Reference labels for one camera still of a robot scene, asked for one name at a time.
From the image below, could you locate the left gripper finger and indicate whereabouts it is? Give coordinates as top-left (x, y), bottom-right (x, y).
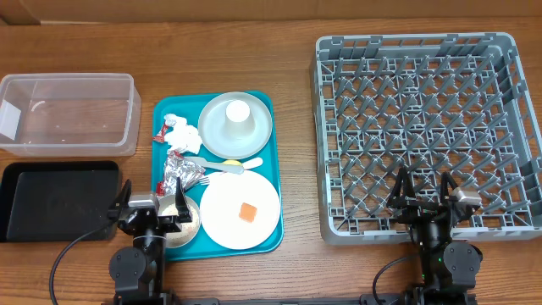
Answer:
top-left (110, 180), bottom-right (132, 209)
top-left (174, 177), bottom-right (190, 214)

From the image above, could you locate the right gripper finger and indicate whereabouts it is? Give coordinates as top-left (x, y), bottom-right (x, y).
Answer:
top-left (388, 166), bottom-right (416, 204)
top-left (440, 172), bottom-right (457, 203)

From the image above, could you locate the grey bowl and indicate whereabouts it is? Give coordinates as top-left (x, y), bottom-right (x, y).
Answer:
top-left (158, 195), bottom-right (201, 248)

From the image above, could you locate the foil wrapper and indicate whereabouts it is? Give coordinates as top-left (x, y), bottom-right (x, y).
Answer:
top-left (161, 152), bottom-right (205, 196)

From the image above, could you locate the pink round plate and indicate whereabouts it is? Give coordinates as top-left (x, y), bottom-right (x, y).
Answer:
top-left (200, 170), bottom-right (281, 250)

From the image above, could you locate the orange food cube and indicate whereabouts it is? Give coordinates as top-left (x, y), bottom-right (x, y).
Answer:
top-left (239, 202), bottom-right (257, 223)

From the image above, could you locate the white napkin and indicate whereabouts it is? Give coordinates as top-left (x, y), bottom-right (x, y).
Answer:
top-left (164, 114), bottom-right (202, 154)

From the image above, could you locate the white plastic cup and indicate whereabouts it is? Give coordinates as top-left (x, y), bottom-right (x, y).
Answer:
top-left (224, 100), bottom-right (255, 139)

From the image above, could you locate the white rice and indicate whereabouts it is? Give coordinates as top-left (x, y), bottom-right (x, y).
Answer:
top-left (160, 201), bottom-right (200, 236)

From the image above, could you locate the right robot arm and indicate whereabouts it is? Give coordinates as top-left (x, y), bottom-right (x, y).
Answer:
top-left (387, 166), bottom-right (483, 304)

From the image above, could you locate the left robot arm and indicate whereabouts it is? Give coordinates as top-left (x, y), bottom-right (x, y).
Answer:
top-left (108, 180), bottom-right (192, 305)

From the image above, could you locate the grey dishwasher rack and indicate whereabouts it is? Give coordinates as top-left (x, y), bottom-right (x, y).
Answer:
top-left (311, 32), bottom-right (541, 245)

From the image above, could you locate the red packet under foil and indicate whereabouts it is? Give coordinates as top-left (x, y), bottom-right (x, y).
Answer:
top-left (156, 181), bottom-right (165, 197)

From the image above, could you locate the grey plastic knife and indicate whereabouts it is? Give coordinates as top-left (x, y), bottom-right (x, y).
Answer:
top-left (185, 156), bottom-right (245, 175)

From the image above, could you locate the yellow plastic spoon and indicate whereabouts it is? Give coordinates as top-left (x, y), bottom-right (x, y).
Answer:
top-left (223, 159), bottom-right (242, 166)

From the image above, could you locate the red sauce packet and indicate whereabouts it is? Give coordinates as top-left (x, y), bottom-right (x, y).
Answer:
top-left (152, 121), bottom-right (170, 143)

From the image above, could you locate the teal plastic tray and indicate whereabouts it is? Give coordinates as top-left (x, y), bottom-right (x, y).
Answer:
top-left (152, 93), bottom-right (284, 261)

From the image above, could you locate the black plastic bin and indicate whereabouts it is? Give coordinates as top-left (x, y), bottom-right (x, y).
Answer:
top-left (1, 161), bottom-right (122, 242)

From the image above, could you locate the white plastic fork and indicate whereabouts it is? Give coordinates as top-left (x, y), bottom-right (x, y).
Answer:
top-left (198, 157), bottom-right (263, 186)

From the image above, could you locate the grey round plate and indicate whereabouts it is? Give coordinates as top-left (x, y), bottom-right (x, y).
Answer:
top-left (197, 91), bottom-right (273, 159)

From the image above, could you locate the clear plastic bin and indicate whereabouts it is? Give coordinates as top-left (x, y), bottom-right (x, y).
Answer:
top-left (1, 73), bottom-right (141, 158)

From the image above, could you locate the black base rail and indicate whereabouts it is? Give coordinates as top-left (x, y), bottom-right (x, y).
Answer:
top-left (177, 293), bottom-right (478, 305)

